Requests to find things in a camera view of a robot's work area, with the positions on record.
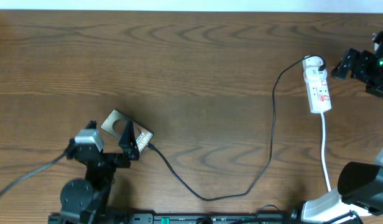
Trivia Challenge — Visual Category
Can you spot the rose gold Galaxy smartphone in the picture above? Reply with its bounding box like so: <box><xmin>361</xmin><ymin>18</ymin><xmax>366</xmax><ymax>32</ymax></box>
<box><xmin>101</xmin><ymin>109</ymin><xmax>154</xmax><ymax>152</ymax></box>

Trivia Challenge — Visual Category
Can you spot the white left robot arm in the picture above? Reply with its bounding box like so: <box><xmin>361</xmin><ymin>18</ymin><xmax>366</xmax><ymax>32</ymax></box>
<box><xmin>48</xmin><ymin>121</ymin><xmax>140</xmax><ymax>224</ymax></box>

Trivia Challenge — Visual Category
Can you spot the white power strip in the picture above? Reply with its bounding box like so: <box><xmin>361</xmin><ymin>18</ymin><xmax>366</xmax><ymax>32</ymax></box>
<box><xmin>302</xmin><ymin>55</ymin><xmax>331</xmax><ymax>114</ymax></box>

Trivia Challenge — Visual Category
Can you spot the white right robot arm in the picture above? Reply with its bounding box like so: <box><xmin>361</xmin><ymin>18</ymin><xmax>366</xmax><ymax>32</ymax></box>
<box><xmin>295</xmin><ymin>30</ymin><xmax>383</xmax><ymax>223</ymax></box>

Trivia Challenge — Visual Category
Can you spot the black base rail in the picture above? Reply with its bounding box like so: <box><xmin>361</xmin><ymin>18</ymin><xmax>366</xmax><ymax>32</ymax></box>
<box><xmin>48</xmin><ymin>212</ymin><xmax>301</xmax><ymax>224</ymax></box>

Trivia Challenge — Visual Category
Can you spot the black USB charging cable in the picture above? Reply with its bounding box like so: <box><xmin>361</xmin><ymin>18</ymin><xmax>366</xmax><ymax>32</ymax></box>
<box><xmin>147</xmin><ymin>54</ymin><xmax>327</xmax><ymax>202</ymax></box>

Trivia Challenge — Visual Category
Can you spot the white power strip cord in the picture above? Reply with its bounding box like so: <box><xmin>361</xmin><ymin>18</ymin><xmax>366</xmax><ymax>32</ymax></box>
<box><xmin>320</xmin><ymin>112</ymin><xmax>333</xmax><ymax>193</ymax></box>

